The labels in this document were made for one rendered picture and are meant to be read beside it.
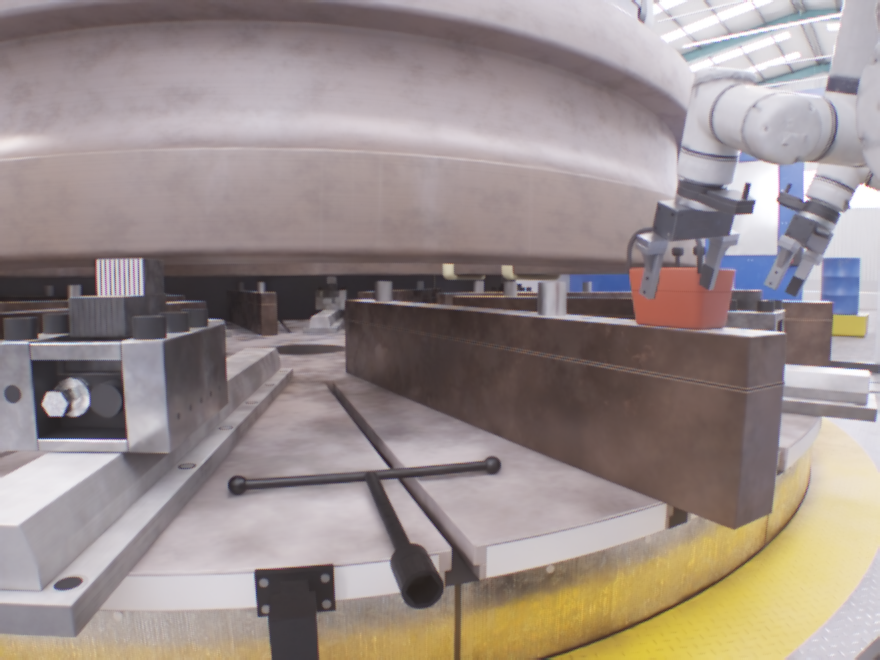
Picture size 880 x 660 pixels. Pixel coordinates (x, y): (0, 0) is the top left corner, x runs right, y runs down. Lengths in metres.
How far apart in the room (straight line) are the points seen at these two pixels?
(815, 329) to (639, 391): 2.40
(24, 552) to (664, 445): 1.15
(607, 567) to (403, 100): 1.33
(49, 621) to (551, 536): 0.83
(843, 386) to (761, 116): 1.70
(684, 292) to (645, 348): 0.16
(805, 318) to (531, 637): 2.73
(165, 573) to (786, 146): 1.10
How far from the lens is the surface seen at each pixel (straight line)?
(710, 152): 0.89
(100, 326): 1.27
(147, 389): 1.14
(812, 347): 3.62
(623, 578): 1.36
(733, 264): 6.51
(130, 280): 1.36
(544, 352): 1.53
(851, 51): 0.88
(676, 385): 1.23
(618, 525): 1.24
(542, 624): 1.26
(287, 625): 0.86
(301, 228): 1.45
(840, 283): 9.99
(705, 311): 1.22
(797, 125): 0.79
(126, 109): 1.78
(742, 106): 0.81
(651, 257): 0.92
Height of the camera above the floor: 0.78
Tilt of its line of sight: 5 degrees down
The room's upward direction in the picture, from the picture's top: straight up
